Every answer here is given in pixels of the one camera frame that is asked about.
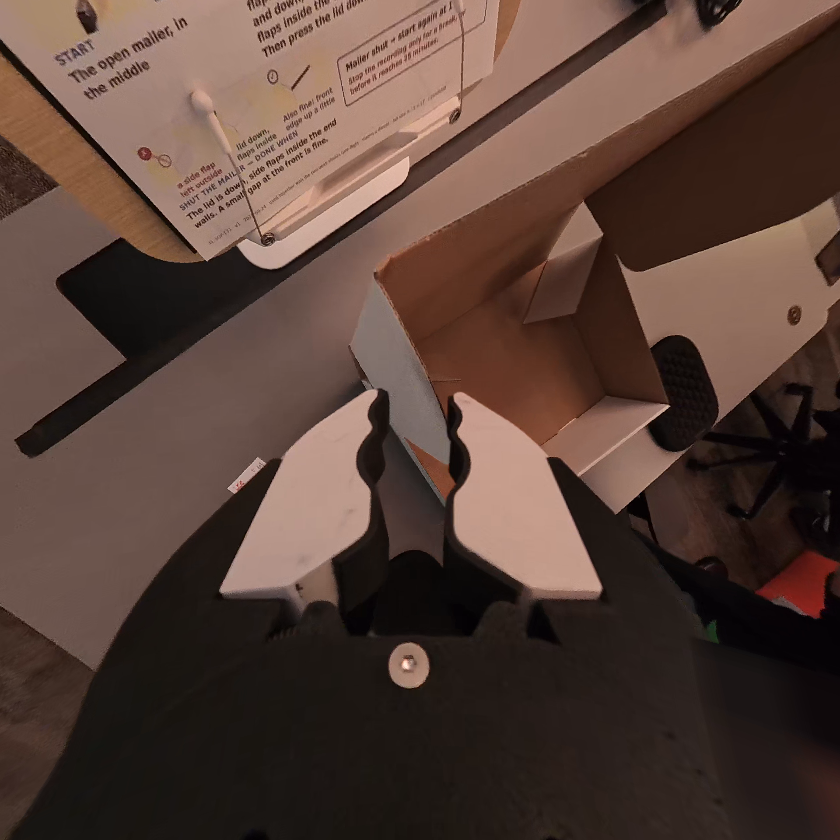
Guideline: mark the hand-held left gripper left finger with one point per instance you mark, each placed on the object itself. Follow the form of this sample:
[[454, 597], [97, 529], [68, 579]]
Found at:
[[309, 512]]

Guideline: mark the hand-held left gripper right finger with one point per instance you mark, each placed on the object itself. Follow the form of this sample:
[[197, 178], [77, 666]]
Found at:
[[519, 519]]

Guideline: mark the cardboard mailer box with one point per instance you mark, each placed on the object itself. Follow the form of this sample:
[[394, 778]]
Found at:
[[498, 341]]

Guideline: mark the white sticker with red mark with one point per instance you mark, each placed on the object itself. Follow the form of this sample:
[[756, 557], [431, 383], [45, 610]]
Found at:
[[247, 476]]

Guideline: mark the black honeycomb textured pad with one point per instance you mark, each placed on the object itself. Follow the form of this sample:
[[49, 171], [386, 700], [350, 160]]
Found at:
[[685, 394]]

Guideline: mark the black office chair base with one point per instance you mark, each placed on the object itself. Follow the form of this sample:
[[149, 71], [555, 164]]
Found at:
[[781, 444]]

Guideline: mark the orange flat object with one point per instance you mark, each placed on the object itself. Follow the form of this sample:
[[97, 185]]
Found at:
[[804, 579]]

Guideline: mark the white sheet holder stand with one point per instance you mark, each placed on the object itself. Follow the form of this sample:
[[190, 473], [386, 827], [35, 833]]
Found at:
[[354, 190]]

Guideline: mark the small brass screw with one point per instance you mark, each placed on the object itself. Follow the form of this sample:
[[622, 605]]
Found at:
[[796, 319]]

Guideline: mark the light wooden board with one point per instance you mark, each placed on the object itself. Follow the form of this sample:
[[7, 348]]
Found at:
[[77, 185]]

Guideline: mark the white printed instruction sheet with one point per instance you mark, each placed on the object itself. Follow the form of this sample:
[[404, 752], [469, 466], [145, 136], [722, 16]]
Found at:
[[132, 77]]

